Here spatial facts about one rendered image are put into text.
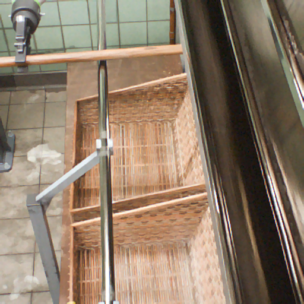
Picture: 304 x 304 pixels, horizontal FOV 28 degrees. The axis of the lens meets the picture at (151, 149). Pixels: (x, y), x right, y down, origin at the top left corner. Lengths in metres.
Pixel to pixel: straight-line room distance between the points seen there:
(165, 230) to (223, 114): 0.78
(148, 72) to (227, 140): 1.47
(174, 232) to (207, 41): 0.76
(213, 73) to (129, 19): 1.90
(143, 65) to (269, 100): 1.57
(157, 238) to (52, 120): 1.47
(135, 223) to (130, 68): 0.96
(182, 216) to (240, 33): 0.75
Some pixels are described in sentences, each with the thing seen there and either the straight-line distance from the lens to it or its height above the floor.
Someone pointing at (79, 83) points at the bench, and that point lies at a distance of 2.70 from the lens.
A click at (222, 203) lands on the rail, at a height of 1.44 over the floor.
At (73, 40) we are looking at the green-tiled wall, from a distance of 3.40.
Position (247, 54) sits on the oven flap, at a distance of 1.40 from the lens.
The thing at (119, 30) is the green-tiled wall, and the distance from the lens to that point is 3.36.
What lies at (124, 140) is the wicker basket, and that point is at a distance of 2.42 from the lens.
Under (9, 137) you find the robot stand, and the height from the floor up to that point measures 0.02.
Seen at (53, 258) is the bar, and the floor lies 0.66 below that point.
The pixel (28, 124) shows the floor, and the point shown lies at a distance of 3.39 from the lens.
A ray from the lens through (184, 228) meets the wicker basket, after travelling 2.05.
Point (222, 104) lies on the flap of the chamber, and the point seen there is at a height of 1.41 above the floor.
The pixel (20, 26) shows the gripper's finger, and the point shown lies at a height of 1.25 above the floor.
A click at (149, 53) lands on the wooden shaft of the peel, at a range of 1.84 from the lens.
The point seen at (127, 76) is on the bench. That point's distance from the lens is 2.71.
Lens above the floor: 2.34
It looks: 47 degrees down
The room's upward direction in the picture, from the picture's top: 1 degrees counter-clockwise
